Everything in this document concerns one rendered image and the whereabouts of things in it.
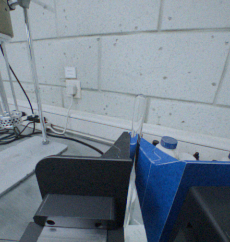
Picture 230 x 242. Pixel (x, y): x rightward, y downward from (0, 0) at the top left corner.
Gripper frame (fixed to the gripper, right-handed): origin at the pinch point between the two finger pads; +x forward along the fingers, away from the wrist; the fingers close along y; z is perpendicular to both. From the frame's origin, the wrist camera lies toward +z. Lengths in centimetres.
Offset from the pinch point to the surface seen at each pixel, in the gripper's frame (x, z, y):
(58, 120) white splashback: 56, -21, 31
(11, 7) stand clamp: 42, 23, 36
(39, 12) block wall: 64, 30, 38
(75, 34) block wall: 57, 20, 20
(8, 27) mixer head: 30.5, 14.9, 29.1
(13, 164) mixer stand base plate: 25.5, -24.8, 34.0
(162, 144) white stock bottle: 25.6, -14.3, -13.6
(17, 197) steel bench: 15.0, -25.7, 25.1
